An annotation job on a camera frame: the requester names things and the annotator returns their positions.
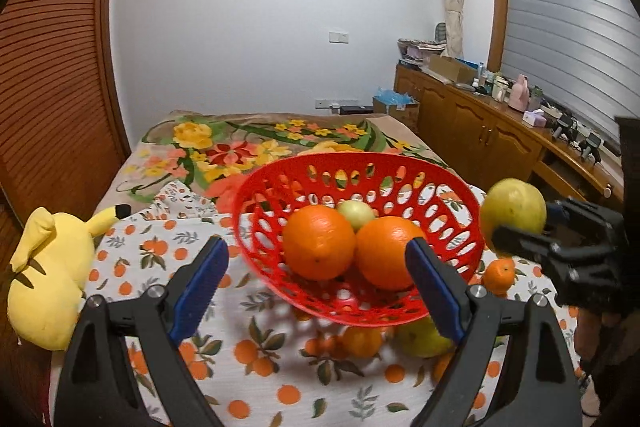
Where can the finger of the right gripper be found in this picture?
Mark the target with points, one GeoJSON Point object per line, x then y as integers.
{"type": "Point", "coordinates": [533, 247]}
{"type": "Point", "coordinates": [583, 216]}

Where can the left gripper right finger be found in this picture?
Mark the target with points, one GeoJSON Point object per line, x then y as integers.
{"type": "Point", "coordinates": [537, 385]}

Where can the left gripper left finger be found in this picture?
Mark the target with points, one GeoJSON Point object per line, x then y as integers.
{"type": "Point", "coordinates": [97, 385]}

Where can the yellow pear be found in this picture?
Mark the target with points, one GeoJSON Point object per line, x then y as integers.
{"type": "Point", "coordinates": [512, 203]}

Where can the red perforated plastic basket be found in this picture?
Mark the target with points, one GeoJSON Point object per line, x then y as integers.
{"type": "Point", "coordinates": [438, 202]}

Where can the large yellow-green pear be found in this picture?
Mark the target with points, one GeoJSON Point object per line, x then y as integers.
{"type": "Point", "coordinates": [421, 339]}

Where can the large orange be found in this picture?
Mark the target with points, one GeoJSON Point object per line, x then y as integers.
{"type": "Point", "coordinates": [318, 243]}

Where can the right hand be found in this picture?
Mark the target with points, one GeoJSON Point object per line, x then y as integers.
{"type": "Point", "coordinates": [605, 339]}

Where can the small mandarin far right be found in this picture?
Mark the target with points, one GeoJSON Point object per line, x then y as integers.
{"type": "Point", "coordinates": [499, 276]}

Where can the wooden sideboard cabinet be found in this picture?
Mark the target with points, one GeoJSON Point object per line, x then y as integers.
{"type": "Point", "coordinates": [485, 141]}

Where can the yellow plush toy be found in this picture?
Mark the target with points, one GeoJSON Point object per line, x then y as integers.
{"type": "Point", "coordinates": [48, 273]}

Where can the pink bag on cabinet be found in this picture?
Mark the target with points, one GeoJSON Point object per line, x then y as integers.
{"type": "Point", "coordinates": [519, 96]}

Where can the orange in basket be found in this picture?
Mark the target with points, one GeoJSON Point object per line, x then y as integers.
{"type": "Point", "coordinates": [380, 252]}

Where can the small green fruit in basket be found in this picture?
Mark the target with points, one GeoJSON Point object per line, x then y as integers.
{"type": "Point", "coordinates": [357, 213]}

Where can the orange-print white tablecloth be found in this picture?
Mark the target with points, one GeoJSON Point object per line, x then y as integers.
{"type": "Point", "coordinates": [257, 360]}

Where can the box with blue bag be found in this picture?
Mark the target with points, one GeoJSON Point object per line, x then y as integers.
{"type": "Point", "coordinates": [397, 105]}

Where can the cardboard box on cabinet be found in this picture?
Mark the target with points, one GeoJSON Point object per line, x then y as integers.
{"type": "Point", "coordinates": [452, 69]}

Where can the small mandarin under basket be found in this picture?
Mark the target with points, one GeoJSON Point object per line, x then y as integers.
{"type": "Point", "coordinates": [362, 343]}

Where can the grey window blind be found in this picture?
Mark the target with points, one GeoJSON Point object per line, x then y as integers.
{"type": "Point", "coordinates": [583, 54]}

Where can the stack of papers on cabinet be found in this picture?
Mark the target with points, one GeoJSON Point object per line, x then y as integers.
{"type": "Point", "coordinates": [419, 52]}

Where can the brown louvered wardrobe door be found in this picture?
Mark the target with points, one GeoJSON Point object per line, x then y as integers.
{"type": "Point", "coordinates": [62, 135]}

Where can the floral bed blanket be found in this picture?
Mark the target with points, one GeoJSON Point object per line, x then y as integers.
{"type": "Point", "coordinates": [212, 154]}

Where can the wall power strip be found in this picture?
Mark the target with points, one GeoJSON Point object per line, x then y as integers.
{"type": "Point", "coordinates": [329, 103]}

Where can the white wall switch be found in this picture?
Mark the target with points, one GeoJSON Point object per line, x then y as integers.
{"type": "Point", "coordinates": [338, 37]}

